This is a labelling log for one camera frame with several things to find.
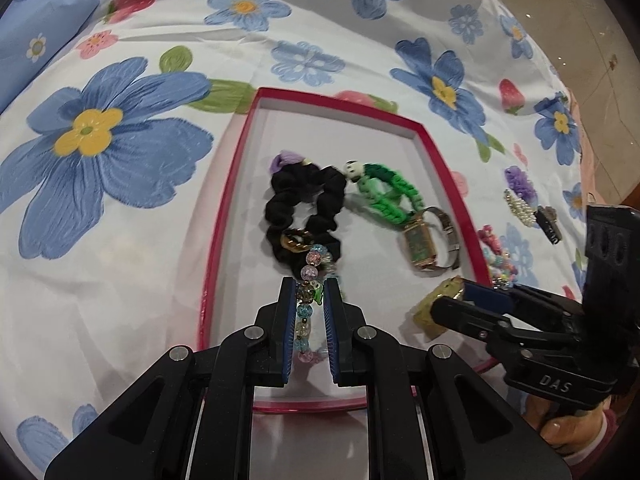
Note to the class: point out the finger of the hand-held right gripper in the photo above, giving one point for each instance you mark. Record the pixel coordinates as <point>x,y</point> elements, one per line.
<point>487,295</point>
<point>465,317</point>

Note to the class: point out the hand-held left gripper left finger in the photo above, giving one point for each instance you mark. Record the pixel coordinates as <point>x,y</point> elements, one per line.
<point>286,330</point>

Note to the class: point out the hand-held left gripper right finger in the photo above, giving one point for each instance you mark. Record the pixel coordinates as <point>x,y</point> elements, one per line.
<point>332,330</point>

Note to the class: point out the yellow hair claw clip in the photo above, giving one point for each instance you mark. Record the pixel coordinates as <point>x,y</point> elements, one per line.
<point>430,312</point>

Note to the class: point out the green-faced wrist watch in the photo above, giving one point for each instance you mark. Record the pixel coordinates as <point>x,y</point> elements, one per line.
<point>417,247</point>

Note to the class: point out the black scrunchie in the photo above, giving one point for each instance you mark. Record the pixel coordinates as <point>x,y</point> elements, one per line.
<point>300,180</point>

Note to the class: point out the red cardboard box tray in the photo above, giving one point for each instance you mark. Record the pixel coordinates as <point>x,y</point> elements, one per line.
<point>310,127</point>

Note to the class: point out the person's right hand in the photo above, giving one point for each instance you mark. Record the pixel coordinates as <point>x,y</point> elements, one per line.
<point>565,432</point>

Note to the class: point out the pearl hair clip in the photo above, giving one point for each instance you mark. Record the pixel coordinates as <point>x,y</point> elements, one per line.
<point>522,210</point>

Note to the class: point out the black hair claw clip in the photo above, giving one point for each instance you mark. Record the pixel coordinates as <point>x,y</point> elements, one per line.
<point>549,225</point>

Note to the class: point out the pink printed cloth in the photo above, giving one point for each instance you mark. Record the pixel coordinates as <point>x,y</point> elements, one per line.
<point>587,160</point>

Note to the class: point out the blue pillow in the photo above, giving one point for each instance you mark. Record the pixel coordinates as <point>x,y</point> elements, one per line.
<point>40,20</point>

